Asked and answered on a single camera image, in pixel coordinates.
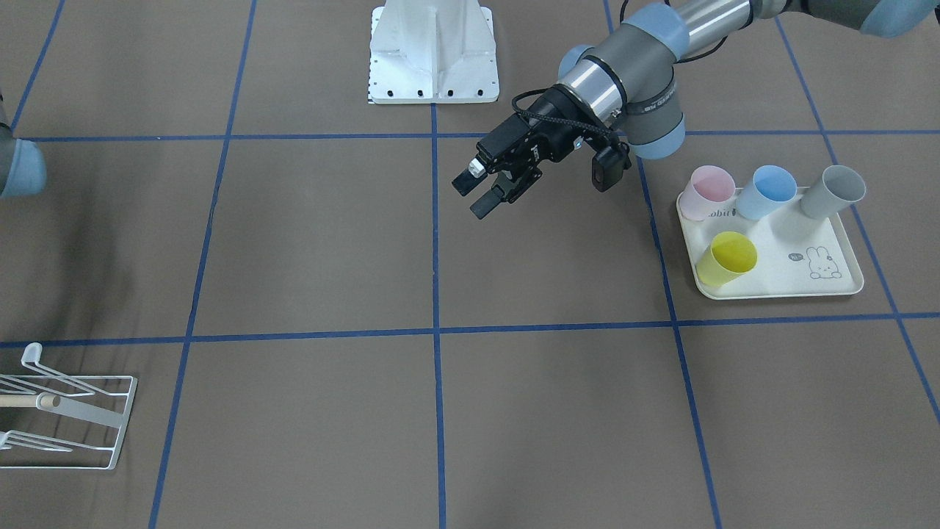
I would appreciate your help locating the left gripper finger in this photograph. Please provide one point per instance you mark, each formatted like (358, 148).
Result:
(468, 179)
(490, 200)

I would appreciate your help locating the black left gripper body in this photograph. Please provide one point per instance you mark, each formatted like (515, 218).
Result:
(556, 132)

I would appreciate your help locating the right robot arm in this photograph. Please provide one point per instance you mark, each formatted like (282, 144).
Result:
(23, 169)

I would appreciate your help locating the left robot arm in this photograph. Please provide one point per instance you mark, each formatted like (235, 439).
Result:
(620, 97)

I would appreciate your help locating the pink plastic cup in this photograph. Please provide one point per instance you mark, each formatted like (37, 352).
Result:
(709, 189)

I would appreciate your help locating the yellow plastic cup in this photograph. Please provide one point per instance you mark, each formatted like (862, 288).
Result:
(729, 255)

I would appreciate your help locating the blue plastic cup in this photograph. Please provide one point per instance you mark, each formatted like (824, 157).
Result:
(770, 188)

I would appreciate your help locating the grey plastic cup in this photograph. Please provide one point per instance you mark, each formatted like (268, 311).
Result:
(837, 188)

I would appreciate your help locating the cream serving tray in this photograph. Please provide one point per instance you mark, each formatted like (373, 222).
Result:
(796, 256)

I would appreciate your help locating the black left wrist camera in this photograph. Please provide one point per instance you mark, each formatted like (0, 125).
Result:
(608, 166)

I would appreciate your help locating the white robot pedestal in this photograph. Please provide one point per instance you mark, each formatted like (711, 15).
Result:
(432, 52)

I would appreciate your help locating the white wire cup rack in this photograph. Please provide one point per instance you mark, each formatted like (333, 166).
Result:
(97, 401)

